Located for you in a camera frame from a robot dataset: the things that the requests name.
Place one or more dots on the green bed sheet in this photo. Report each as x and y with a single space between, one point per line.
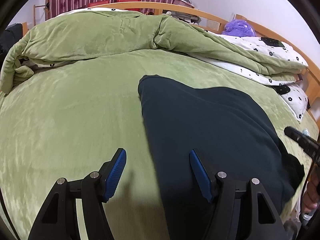
75 117

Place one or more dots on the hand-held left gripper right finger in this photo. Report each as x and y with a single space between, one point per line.
200 175

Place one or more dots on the white floral pillow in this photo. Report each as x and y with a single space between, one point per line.
295 100

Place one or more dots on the green quilt with floral backing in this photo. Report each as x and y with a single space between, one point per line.
87 37

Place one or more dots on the dark clothes pile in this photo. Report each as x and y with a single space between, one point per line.
10 37

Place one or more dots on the white radiator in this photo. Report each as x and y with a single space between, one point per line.
213 25

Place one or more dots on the wooden bed frame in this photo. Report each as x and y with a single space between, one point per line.
312 80

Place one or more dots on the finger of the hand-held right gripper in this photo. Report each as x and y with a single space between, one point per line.
300 140

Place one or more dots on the purple plush toy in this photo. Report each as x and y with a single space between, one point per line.
237 27

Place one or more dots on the person's right hand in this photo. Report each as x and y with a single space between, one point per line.
311 195

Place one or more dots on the wooden clothes rack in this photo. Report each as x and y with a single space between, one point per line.
36 15

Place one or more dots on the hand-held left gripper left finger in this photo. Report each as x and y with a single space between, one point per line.
113 175

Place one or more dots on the dark navy sweatshirt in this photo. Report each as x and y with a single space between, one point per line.
200 117

